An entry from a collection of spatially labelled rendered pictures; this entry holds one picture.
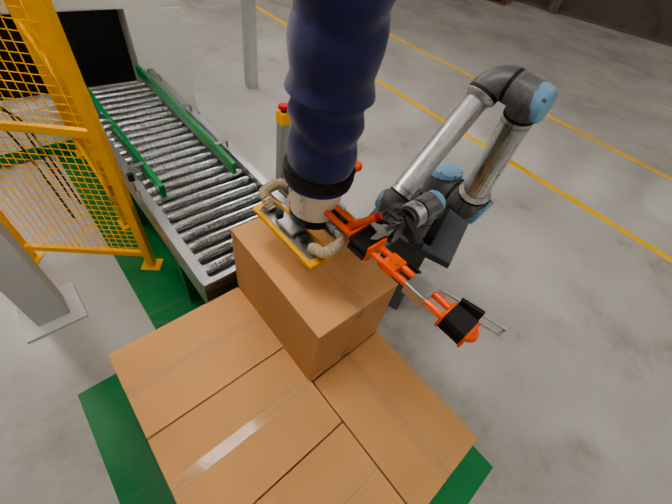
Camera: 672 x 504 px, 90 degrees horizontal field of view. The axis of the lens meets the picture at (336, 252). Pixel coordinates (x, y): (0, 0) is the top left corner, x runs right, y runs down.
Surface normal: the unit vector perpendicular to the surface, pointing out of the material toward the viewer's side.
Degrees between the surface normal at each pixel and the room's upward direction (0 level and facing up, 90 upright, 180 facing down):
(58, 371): 0
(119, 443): 0
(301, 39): 80
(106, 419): 0
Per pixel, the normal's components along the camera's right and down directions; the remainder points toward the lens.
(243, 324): 0.15, -0.65
